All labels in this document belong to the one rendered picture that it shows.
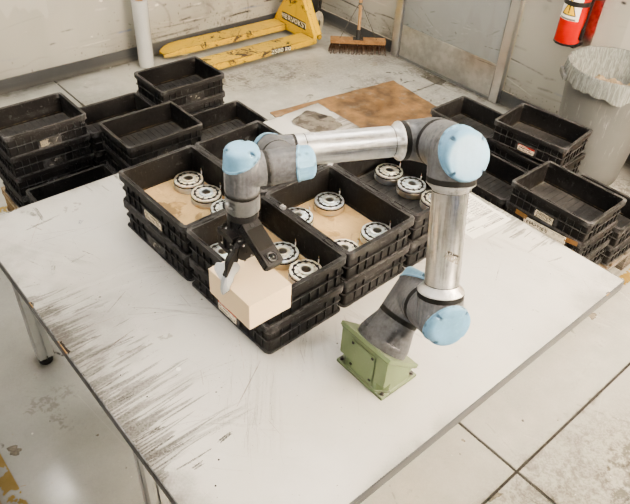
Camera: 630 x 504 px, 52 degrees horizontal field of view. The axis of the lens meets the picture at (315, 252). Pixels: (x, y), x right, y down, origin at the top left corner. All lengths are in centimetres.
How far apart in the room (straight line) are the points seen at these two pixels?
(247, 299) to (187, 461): 47
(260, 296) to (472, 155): 56
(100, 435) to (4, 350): 64
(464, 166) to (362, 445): 75
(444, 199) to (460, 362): 61
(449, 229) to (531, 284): 80
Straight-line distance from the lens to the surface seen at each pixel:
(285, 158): 134
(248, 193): 134
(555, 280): 233
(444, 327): 160
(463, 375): 193
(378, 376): 177
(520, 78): 494
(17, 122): 359
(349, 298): 203
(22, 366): 297
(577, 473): 274
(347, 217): 219
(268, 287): 148
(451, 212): 152
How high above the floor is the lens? 213
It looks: 40 degrees down
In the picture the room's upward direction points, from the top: 4 degrees clockwise
